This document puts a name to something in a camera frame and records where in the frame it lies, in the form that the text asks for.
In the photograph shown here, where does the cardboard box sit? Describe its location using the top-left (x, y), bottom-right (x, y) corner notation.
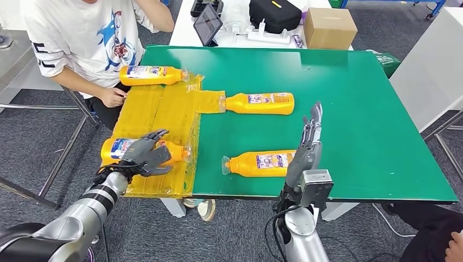
top-left (303, 7), bottom-right (358, 51)

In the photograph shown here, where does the white floor cable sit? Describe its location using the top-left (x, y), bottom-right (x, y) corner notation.
top-left (372, 203), bottom-right (417, 239)

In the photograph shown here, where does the orange detergent bottle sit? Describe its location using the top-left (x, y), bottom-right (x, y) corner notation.
top-left (119, 65), bottom-right (190, 87)
top-left (218, 92), bottom-right (295, 116)
top-left (100, 137), bottom-right (192, 168)
top-left (221, 150), bottom-right (298, 178)

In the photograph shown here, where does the person's hand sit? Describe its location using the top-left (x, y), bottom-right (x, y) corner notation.
top-left (444, 231), bottom-right (463, 262)

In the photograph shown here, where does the black carry bag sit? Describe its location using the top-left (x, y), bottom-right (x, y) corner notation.
top-left (248, 0), bottom-right (302, 35)

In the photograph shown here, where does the white shoe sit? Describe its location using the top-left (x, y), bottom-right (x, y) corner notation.
top-left (182, 199), bottom-right (217, 222)

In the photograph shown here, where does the black tablet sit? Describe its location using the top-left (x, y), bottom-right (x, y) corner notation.
top-left (193, 3), bottom-right (224, 47)

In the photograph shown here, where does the person's right hand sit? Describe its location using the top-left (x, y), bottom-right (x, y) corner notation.
top-left (99, 87), bottom-right (128, 109)

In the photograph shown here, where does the yellow taped mat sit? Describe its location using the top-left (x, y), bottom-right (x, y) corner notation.
top-left (115, 74), bottom-right (227, 200)

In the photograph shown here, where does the white table leg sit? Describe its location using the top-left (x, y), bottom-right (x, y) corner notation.
top-left (160, 198), bottom-right (187, 218)
top-left (320, 201), bottom-right (360, 222)

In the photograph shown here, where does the white power strip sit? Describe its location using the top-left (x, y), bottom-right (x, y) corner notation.
top-left (247, 31), bottom-right (291, 45)

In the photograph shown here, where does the white desk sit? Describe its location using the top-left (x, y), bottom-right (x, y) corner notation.
top-left (169, 0), bottom-right (354, 51)

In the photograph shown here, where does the seated person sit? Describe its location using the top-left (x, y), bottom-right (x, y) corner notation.
top-left (20, 0), bottom-right (175, 131)

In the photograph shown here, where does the white table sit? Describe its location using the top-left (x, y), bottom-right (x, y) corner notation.
top-left (389, 7), bottom-right (463, 133)

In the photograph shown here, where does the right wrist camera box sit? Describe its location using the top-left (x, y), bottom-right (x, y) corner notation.
top-left (298, 169), bottom-right (334, 209)

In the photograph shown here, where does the black tray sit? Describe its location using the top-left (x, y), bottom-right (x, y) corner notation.
top-left (191, 0), bottom-right (224, 18)

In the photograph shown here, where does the black round stool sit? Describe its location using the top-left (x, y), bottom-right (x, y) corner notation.
top-left (0, 222), bottom-right (48, 262)

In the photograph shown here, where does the green bag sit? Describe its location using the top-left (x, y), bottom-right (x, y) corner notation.
top-left (365, 49), bottom-right (402, 79)

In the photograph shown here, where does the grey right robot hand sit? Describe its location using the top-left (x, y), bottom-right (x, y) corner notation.
top-left (284, 101), bottom-right (324, 189)

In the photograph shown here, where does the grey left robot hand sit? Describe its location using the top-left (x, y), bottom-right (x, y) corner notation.
top-left (122, 129), bottom-right (170, 165)

